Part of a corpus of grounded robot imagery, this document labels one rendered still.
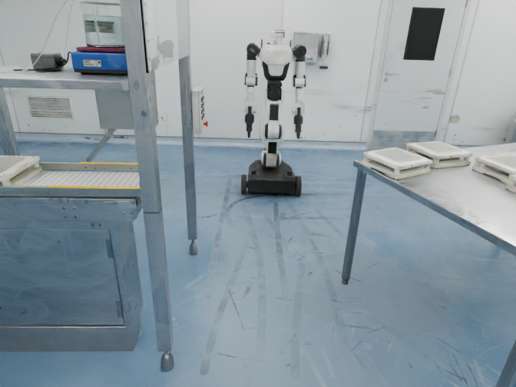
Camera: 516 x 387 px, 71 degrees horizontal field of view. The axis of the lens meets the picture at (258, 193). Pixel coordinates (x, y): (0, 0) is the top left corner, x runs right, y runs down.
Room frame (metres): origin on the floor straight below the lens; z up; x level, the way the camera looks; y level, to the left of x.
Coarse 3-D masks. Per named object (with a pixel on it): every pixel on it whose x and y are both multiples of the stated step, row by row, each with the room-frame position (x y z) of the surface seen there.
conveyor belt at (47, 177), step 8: (40, 176) 1.45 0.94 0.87; (48, 176) 1.45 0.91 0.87; (56, 176) 1.45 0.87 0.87; (64, 176) 1.46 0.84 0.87; (72, 176) 1.46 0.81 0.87; (80, 176) 1.46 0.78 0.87; (88, 176) 1.46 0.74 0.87; (96, 176) 1.47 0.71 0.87; (104, 176) 1.47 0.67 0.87; (112, 176) 1.47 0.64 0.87; (120, 176) 1.48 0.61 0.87; (128, 176) 1.48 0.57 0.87; (136, 176) 1.48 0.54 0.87; (24, 184) 1.35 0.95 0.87; (32, 184) 1.35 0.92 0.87; (40, 184) 1.36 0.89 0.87; (48, 184) 1.36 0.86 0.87; (56, 184) 1.36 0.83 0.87; (64, 184) 1.36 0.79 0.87; (72, 184) 1.37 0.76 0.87; (80, 184) 1.37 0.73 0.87; (88, 184) 1.37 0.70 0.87; (96, 184) 1.38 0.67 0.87; (104, 184) 1.38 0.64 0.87; (112, 184) 1.38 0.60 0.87; (120, 184) 1.38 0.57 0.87; (128, 184) 1.39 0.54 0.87; (136, 184) 1.39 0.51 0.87
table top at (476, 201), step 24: (504, 144) 2.38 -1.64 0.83; (360, 168) 1.88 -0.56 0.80; (432, 168) 1.84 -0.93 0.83; (456, 168) 1.86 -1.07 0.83; (408, 192) 1.54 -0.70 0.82; (432, 192) 1.52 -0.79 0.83; (456, 192) 1.53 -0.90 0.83; (480, 192) 1.54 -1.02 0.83; (504, 192) 1.55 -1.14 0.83; (456, 216) 1.30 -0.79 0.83; (480, 216) 1.29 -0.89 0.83; (504, 216) 1.30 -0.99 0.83; (504, 240) 1.11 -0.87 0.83
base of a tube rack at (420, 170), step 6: (366, 162) 1.83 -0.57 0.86; (372, 162) 1.83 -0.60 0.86; (378, 168) 1.76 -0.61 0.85; (384, 168) 1.74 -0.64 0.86; (414, 168) 1.76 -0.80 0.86; (420, 168) 1.76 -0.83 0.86; (390, 174) 1.68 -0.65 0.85; (402, 174) 1.67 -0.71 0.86; (408, 174) 1.69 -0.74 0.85; (414, 174) 1.71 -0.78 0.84; (420, 174) 1.73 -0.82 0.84
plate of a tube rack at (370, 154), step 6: (372, 150) 1.89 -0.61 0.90; (378, 150) 1.89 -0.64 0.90; (366, 156) 1.84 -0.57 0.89; (372, 156) 1.80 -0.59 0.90; (378, 156) 1.80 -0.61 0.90; (420, 156) 1.82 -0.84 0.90; (384, 162) 1.73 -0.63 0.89; (390, 162) 1.71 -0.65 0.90; (396, 162) 1.71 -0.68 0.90; (402, 162) 1.71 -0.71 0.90; (408, 162) 1.72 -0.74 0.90; (414, 162) 1.72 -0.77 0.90; (420, 162) 1.72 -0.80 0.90; (426, 162) 1.74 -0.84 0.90; (396, 168) 1.66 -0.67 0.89; (402, 168) 1.66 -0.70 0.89
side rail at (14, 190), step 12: (0, 192) 1.24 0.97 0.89; (12, 192) 1.24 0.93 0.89; (24, 192) 1.24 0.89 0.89; (36, 192) 1.25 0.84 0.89; (48, 192) 1.25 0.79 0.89; (60, 192) 1.25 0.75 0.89; (72, 192) 1.25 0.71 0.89; (84, 192) 1.26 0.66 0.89; (96, 192) 1.26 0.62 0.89; (108, 192) 1.26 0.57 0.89; (120, 192) 1.26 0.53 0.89; (132, 192) 1.26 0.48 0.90
